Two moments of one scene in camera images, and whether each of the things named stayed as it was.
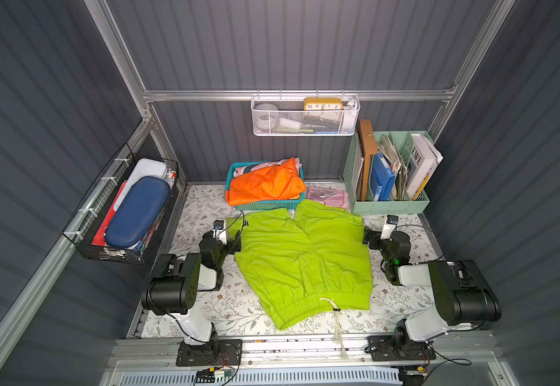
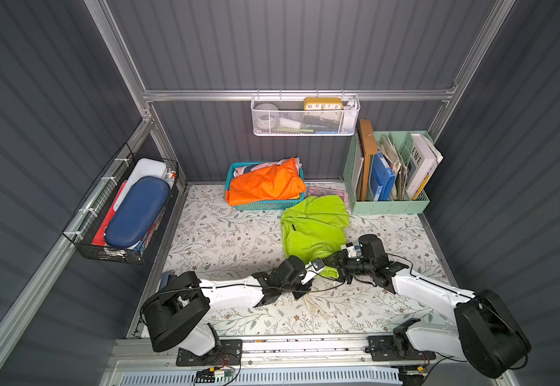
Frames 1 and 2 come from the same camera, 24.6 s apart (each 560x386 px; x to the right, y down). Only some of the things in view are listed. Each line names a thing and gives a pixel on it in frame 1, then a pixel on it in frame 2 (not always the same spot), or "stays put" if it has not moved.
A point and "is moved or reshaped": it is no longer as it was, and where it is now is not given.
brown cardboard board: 369,149 stays put
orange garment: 278,181 stays put
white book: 424,161 stays put
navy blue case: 138,211 stays put
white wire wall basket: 305,114 stays put
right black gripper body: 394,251 -> 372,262
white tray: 143,168 stays put
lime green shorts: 306,264 is moved or reshaped
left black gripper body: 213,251 -> 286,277
